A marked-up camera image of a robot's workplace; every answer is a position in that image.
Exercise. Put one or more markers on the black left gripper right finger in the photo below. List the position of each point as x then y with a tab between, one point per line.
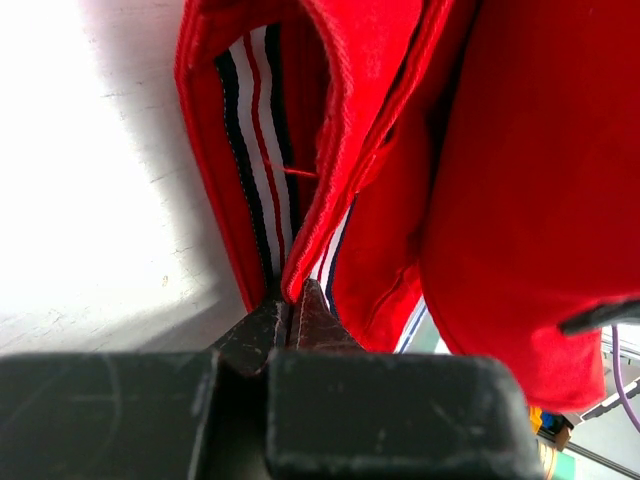
335	411

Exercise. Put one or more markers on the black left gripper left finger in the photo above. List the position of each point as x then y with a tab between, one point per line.
132	415

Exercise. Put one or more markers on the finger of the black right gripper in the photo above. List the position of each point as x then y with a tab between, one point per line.
584	314

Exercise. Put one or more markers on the red trousers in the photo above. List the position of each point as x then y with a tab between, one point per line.
466	161

